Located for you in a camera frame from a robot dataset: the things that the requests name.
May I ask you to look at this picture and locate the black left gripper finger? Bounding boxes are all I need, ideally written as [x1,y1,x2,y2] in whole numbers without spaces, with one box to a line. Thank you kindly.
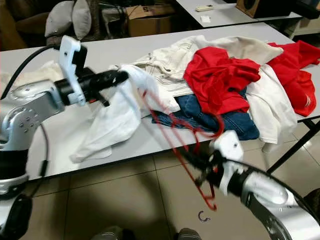
[92,81,121,95]
[89,70,129,86]

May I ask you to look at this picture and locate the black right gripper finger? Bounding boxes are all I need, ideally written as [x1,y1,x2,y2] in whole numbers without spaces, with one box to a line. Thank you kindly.
[180,154,210,174]
[181,148,212,166]

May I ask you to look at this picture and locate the red hanger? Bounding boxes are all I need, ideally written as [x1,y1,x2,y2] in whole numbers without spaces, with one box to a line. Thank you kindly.
[140,90,226,211]

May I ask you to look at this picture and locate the white shirt green stripe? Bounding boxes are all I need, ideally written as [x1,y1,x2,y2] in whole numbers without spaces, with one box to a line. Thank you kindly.
[70,65,181,163]

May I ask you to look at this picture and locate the cream denim trousers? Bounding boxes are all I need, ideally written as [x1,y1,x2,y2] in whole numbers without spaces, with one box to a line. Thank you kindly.
[0,60,66,101]

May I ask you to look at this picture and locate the purple hook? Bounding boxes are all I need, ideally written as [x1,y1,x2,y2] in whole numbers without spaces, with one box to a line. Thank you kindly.
[197,210,212,223]

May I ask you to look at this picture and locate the blue jeans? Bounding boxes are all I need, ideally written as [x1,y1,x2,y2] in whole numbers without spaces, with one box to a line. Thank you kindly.
[152,92,261,141]

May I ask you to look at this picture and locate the grey pillow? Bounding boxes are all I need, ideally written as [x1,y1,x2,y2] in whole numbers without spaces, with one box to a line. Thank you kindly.
[71,0,92,41]
[45,1,76,38]

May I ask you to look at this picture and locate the cardboard box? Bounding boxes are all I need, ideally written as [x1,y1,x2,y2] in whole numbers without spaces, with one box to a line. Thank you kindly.
[126,4,176,37]

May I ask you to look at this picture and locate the plain red t-shirt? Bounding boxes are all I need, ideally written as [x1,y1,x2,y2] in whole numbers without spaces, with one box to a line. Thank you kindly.
[182,46,262,115]

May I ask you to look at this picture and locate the plain white garment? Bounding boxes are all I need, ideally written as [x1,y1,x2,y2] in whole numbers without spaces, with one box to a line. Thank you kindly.
[242,62,301,153]

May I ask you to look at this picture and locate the black table leg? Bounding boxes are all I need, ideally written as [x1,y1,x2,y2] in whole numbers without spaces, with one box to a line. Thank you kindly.
[267,117,320,175]

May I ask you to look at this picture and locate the dark brown armchair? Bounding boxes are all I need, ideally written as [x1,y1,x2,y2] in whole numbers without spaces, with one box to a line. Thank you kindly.
[5,0,101,48]

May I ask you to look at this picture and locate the white remote control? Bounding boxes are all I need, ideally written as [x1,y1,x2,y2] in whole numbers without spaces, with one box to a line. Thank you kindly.
[195,4,216,12]

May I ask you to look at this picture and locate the red garment white stripes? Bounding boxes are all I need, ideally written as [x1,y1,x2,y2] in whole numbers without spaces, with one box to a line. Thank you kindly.
[267,40,320,117]

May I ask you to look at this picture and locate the white table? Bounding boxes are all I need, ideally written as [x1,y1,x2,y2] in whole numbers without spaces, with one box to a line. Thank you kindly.
[175,0,303,28]

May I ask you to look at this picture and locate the brown speaker box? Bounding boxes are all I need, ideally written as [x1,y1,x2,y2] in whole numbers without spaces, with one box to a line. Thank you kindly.
[236,0,296,18]

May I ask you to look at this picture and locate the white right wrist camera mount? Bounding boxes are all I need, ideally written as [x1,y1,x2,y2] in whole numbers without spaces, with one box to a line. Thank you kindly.
[210,131,246,196]

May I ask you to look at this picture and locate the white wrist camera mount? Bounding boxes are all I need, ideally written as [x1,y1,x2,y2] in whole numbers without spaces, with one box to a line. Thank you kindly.
[58,35,88,106]
[210,131,246,196]

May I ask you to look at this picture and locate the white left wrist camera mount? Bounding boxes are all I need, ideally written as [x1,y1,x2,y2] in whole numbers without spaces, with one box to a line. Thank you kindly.
[58,35,88,106]

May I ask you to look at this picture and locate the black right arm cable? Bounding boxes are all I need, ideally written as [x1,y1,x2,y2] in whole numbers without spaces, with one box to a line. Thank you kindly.
[242,160,320,221]

